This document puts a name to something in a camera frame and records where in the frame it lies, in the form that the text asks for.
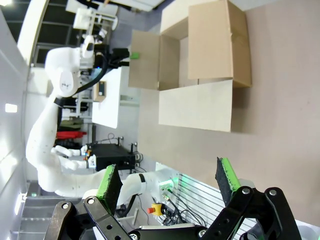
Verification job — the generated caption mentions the small white background robot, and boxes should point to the small white background robot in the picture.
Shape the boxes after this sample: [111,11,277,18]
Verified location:
[50,144,98,171]

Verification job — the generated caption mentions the black base cables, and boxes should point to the black base cables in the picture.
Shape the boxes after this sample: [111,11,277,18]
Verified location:
[161,191,205,226]

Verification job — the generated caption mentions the small flat cardboard box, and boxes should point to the small flat cardboard box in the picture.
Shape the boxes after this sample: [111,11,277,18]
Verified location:
[93,80,108,103]

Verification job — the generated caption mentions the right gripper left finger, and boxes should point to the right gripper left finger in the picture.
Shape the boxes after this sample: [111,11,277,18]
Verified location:
[43,163,137,240]

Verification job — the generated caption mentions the black left arm cable bundle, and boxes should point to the black left arm cable bundle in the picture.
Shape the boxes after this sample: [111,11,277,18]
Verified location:
[74,49,114,99]

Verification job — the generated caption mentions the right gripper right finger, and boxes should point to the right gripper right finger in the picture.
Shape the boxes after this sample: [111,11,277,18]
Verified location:
[199,156,303,240]

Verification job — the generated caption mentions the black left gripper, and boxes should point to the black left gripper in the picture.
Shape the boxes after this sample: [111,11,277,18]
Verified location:
[111,48,141,68]

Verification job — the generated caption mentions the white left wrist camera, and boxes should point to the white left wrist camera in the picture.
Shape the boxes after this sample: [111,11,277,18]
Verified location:
[81,34,96,60]

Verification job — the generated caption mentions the white background machine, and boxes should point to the white background machine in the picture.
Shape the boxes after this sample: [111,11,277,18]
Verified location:
[73,6,119,31]

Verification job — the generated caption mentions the brown cardboard shipping box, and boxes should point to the brown cardboard shipping box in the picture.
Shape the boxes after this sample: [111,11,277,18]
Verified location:
[127,0,253,133]

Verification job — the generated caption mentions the red object on shelf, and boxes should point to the red object on shelf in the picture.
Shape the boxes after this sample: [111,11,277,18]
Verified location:
[55,131,88,140]

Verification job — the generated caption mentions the black equipment case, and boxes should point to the black equipment case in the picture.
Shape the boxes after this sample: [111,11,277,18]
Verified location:
[85,143,137,171]

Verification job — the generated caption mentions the white side table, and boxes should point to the white side table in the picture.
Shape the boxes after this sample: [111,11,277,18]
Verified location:
[91,65,141,130]

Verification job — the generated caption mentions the yellow red emergency stop button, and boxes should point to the yellow red emergency stop button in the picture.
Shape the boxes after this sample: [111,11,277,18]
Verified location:
[146,202,165,217]

